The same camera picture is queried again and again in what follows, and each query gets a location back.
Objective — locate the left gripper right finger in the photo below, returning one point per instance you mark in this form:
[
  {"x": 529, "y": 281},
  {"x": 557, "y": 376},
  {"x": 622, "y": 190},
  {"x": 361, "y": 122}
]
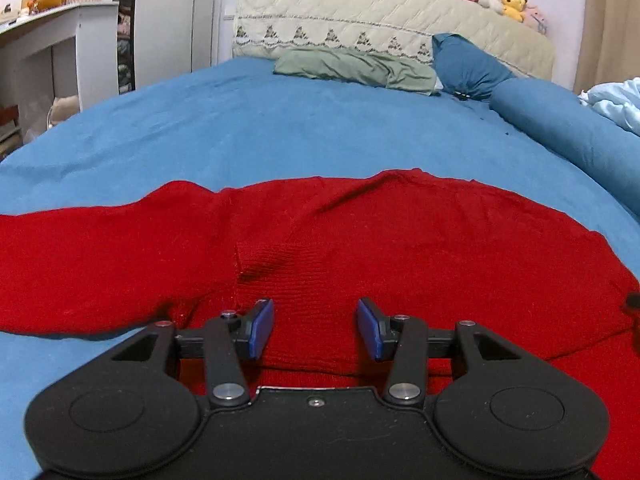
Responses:
[{"x": 401, "y": 340}]

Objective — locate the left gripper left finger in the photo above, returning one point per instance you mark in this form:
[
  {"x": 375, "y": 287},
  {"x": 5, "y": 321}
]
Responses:
[{"x": 229, "y": 340}]

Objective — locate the red knit sweater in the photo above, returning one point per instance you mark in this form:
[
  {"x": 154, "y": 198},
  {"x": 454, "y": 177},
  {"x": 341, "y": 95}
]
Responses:
[{"x": 443, "y": 250}]

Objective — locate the blue rolled duvet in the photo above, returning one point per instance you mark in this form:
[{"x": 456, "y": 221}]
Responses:
[{"x": 553, "y": 117}]

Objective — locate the light blue blanket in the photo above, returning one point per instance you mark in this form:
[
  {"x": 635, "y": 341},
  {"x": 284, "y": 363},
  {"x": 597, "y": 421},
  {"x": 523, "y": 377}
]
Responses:
[{"x": 617, "y": 101}]

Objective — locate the blue bed sheet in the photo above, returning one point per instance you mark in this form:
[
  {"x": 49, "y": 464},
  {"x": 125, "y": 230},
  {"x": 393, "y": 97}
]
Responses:
[{"x": 238, "y": 124}]

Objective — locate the beige curtain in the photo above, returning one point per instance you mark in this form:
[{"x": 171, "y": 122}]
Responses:
[{"x": 610, "y": 43}]

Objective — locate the green pillow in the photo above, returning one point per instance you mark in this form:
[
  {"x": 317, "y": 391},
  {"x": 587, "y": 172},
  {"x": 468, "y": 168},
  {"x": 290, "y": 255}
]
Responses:
[{"x": 373, "y": 69}]

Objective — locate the dark blue pillow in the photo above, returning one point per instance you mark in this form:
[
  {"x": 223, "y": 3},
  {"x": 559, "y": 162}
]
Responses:
[{"x": 466, "y": 70}]

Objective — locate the beige bag on floor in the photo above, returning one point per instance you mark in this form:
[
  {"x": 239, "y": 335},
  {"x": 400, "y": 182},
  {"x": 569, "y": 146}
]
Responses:
[{"x": 62, "y": 109}]

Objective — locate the light pink plush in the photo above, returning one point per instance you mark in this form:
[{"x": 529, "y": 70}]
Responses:
[{"x": 535, "y": 20}]

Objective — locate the yellow pikachu plush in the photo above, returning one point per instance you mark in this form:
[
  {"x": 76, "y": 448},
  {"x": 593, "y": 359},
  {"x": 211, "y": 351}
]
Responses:
[{"x": 514, "y": 9}]

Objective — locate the cream quilted headboard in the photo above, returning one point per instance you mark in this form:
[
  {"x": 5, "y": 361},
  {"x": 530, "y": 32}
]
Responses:
[{"x": 402, "y": 28}]

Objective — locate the grey white wardrobe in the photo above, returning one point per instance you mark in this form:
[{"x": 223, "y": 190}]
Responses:
[{"x": 162, "y": 39}]

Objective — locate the white desk shelf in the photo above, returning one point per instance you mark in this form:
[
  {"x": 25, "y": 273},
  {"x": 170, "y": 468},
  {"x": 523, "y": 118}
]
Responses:
[{"x": 67, "y": 51}]

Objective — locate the orange plush on desk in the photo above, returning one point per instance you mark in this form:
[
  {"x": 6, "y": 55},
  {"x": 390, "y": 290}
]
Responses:
[{"x": 38, "y": 6}]

